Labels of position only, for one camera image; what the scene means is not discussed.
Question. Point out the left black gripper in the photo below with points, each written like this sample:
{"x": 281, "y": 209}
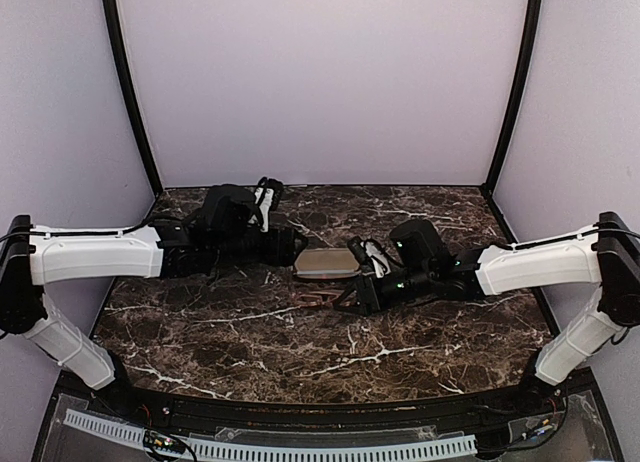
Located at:
{"x": 282, "y": 251}

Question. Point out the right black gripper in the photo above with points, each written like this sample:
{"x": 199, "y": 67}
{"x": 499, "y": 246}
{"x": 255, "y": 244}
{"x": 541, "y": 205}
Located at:
{"x": 365, "y": 306}

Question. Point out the plaid sunglasses case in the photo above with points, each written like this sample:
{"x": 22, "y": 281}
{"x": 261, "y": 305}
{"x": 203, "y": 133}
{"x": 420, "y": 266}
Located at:
{"x": 326, "y": 264}

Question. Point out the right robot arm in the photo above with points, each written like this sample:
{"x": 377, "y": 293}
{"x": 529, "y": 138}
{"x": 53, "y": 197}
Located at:
{"x": 605, "y": 254}

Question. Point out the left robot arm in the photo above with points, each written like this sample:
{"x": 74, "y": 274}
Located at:
{"x": 232, "y": 225}

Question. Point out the small circuit board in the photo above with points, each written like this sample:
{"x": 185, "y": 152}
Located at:
{"x": 162, "y": 444}

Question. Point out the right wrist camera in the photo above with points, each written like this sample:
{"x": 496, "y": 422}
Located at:
{"x": 370, "y": 256}

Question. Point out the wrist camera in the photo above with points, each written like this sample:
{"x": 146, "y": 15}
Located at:
{"x": 268, "y": 193}
{"x": 370, "y": 256}

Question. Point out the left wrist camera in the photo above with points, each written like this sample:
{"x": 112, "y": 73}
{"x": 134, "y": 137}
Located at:
{"x": 268, "y": 193}

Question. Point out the black front rail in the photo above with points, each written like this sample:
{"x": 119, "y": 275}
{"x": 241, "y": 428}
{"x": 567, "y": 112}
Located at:
{"x": 484, "y": 411}

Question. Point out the white slotted cable duct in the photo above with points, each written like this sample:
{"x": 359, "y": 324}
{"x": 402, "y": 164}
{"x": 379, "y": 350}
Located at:
{"x": 241, "y": 445}

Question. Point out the right black frame post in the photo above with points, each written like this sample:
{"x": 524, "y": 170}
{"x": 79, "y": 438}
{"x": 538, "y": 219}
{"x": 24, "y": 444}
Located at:
{"x": 518, "y": 85}

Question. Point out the black frame post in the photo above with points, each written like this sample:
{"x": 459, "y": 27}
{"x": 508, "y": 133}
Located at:
{"x": 518, "y": 85}
{"x": 128, "y": 92}

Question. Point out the left black frame post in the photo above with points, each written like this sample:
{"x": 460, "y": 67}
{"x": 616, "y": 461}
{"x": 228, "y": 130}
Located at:
{"x": 128, "y": 92}

